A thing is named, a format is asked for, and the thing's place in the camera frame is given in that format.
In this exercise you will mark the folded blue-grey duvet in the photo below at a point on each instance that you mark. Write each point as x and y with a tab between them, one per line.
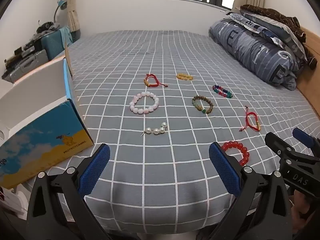
250	47

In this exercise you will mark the teal suitcase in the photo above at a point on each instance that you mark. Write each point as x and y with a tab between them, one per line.
52	45

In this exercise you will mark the blue and yellow cardboard box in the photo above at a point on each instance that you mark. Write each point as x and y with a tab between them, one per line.
50	140

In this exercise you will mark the grey grid bed sheet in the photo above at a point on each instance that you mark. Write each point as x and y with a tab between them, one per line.
162	55

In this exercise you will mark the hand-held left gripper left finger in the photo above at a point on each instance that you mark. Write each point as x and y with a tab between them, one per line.
96	170

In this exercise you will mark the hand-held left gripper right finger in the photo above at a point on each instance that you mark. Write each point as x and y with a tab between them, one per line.
225	172

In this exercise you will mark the wooden headboard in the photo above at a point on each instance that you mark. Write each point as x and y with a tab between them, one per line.
312	85

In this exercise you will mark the grey clothing pile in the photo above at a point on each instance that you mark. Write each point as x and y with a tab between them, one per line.
46	27

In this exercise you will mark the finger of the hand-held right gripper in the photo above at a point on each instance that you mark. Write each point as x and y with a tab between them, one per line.
303	136
276	141

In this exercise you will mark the person's right hand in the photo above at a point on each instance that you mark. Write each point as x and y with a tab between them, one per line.
301	206

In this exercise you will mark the grey patterned pillow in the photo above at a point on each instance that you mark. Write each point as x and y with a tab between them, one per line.
275	30

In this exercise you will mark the silver suitcase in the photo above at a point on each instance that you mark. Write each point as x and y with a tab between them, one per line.
30	62

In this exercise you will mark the brown blanket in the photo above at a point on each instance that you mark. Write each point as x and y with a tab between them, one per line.
270	12

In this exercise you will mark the teal desk lamp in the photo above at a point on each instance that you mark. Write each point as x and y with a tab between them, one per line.
62	4

